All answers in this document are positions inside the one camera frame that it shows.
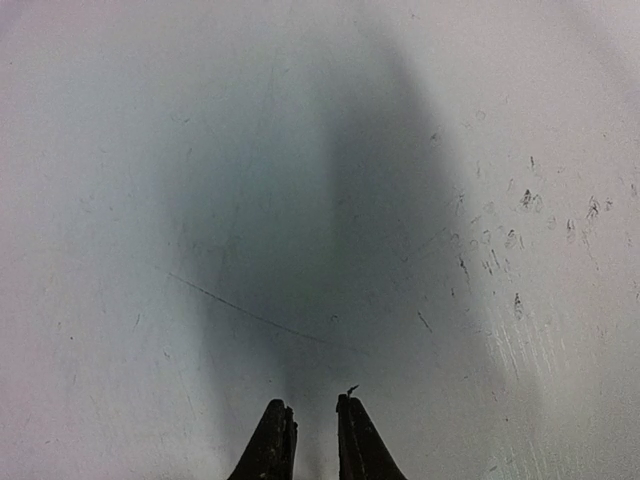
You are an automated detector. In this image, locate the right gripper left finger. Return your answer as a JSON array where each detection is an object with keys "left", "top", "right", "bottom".
[{"left": 228, "top": 399, "right": 298, "bottom": 480}]

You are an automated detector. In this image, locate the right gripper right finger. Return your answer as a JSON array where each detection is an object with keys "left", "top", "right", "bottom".
[{"left": 336, "top": 385, "right": 406, "bottom": 480}]

